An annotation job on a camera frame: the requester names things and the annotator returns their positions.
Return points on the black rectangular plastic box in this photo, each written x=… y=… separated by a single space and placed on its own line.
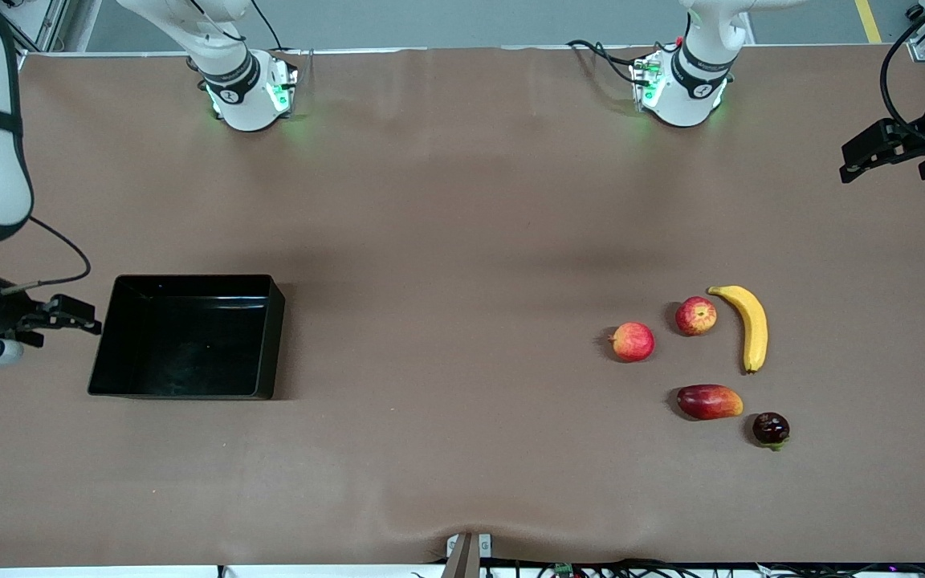
x=189 y=345

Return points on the brown table mat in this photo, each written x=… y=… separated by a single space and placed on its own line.
x=430 y=441

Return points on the metal table clamp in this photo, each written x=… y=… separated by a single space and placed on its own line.
x=469 y=558

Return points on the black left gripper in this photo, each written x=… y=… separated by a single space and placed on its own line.
x=917 y=138

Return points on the red mango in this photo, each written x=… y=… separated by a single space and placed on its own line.
x=709 y=401

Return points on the yellow banana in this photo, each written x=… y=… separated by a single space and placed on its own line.
x=754 y=321

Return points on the red yellow apple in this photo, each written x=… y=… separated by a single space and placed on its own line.
x=695 y=315

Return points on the red apple left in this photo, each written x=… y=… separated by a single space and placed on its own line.
x=633 y=341

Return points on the dark purple mangosteen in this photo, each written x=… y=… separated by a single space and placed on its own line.
x=771 y=428

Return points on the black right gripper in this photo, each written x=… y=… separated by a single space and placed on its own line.
x=2 y=315

